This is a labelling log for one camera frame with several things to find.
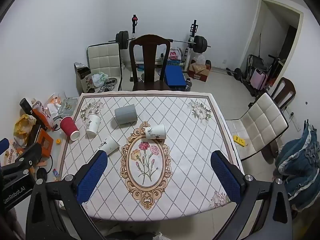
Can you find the blue bench pad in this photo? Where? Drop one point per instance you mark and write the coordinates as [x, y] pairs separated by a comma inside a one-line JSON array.
[[175, 76]]

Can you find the brown printed carton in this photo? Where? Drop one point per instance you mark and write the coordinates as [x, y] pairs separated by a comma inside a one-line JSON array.
[[85, 80]]

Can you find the green white plastic bag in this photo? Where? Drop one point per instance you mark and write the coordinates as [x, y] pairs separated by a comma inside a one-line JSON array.
[[98, 78]]

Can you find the yellow tool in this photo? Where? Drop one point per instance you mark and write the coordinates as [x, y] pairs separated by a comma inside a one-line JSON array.
[[239, 140]]

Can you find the orange packet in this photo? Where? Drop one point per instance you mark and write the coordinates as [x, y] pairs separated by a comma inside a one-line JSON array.
[[43, 115]]

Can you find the black scooter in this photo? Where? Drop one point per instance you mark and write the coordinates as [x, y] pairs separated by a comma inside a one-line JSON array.
[[275, 63]]

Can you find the short black barbell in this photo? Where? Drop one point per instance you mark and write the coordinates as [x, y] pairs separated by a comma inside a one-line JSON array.
[[235, 73]]

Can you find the red paper cup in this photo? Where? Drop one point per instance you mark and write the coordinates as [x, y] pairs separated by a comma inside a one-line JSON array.
[[68, 127]]

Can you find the black cylinder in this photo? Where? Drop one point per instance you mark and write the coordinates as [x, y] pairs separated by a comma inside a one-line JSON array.
[[25, 104]]

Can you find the white paper cup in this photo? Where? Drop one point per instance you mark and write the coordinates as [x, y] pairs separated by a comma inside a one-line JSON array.
[[110, 145], [157, 132], [93, 126]]

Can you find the small yellow toy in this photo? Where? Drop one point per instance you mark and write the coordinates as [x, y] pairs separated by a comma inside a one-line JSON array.
[[58, 141]]

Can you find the folding cart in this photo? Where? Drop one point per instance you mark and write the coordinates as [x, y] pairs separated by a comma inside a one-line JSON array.
[[253, 61]]

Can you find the dark wooden chair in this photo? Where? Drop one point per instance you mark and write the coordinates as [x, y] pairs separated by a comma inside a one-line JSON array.
[[287, 85], [149, 55]]

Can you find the floral printed tablecloth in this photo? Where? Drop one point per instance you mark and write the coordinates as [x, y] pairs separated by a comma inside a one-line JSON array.
[[187, 142]]

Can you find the yellow plastic bag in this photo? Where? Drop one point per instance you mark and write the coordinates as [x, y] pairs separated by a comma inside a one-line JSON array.
[[23, 127]]

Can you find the blue denim cloth pile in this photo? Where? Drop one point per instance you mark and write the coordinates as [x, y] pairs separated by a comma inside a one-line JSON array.
[[300, 160]]

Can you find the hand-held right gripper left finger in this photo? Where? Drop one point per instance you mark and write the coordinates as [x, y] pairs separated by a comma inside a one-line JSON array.
[[92, 177]]

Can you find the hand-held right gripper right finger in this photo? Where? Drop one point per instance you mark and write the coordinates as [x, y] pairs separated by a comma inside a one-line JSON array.
[[225, 177]]

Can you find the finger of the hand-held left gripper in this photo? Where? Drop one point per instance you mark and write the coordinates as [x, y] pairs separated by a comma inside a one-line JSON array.
[[30, 153], [3, 146]]

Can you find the white padded chair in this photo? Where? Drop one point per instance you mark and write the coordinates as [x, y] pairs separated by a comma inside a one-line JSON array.
[[103, 60], [262, 120]]

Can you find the orange box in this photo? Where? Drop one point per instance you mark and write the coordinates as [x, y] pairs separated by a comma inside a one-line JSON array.
[[45, 141]]

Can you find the pink suitcase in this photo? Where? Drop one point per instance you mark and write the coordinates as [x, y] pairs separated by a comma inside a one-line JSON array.
[[258, 79]]

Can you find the glass ashtray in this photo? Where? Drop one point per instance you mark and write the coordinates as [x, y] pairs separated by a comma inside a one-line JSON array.
[[67, 105]]

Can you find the silver metal dish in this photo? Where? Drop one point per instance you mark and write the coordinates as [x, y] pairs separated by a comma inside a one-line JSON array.
[[110, 83]]

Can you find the grey cup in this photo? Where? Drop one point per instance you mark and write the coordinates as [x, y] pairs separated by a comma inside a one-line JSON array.
[[126, 115]]

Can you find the weight bench rack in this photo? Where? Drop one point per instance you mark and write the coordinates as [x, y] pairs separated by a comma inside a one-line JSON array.
[[192, 33]]

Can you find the small dumbbell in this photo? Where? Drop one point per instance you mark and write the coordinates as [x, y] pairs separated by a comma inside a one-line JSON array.
[[188, 85]]

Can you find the brown cardboard box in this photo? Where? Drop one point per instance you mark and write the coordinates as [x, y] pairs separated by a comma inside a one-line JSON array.
[[200, 73]]

